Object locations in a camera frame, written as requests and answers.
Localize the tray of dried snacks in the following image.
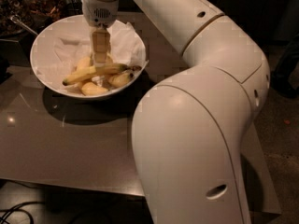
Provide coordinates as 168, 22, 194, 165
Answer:
26, 0, 65, 21

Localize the black floor cable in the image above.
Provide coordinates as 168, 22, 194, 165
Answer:
0, 201, 48, 224

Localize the long yellow banana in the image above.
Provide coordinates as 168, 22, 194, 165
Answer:
63, 63, 141, 86

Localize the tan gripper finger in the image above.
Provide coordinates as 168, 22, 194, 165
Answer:
91, 28, 110, 66

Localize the person's dark shoe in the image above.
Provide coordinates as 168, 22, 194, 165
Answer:
270, 72, 299, 99

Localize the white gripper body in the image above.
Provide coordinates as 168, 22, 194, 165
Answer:
82, 0, 119, 27

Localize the black wire basket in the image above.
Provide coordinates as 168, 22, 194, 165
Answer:
65, 2, 82, 17

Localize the right short banana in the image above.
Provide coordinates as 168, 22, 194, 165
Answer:
105, 66, 134, 88

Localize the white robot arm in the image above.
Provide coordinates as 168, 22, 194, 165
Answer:
132, 0, 270, 224

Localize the white bowl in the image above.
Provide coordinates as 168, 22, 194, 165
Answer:
30, 15, 148, 100

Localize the metal spoon handle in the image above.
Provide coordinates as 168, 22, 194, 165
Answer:
9, 15, 38, 36

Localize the glass jar of snacks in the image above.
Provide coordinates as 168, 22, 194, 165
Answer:
0, 0, 34, 37

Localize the white paper liner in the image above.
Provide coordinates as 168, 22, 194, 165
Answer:
30, 15, 148, 100

